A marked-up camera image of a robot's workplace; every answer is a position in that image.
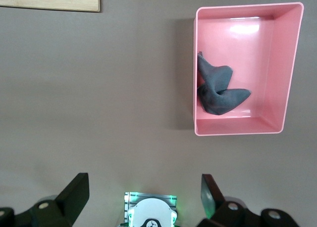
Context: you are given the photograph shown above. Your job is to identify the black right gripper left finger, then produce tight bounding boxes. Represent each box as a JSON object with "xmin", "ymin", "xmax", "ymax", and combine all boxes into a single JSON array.
[{"xmin": 0, "ymin": 172, "xmax": 90, "ymax": 227}]

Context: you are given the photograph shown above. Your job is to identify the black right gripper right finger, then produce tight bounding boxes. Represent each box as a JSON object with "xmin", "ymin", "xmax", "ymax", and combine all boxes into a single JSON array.
[{"xmin": 198, "ymin": 173, "xmax": 298, "ymax": 227}]

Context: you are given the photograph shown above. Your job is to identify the grey and red cloth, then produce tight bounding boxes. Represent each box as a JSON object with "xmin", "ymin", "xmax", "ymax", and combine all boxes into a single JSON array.
[{"xmin": 197, "ymin": 51, "xmax": 252, "ymax": 115}]

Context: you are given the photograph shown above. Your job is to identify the pink plastic bin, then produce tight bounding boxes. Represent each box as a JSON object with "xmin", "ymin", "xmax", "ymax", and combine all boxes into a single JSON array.
[{"xmin": 192, "ymin": 1, "xmax": 305, "ymax": 137}]

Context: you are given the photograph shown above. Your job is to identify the wooden cutting board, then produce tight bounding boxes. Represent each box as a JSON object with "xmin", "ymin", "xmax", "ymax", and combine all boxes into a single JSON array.
[{"xmin": 0, "ymin": 0, "xmax": 101, "ymax": 13}]

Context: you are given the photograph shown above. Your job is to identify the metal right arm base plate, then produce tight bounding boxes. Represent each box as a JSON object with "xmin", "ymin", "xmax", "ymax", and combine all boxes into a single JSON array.
[{"xmin": 123, "ymin": 191, "xmax": 178, "ymax": 227}]

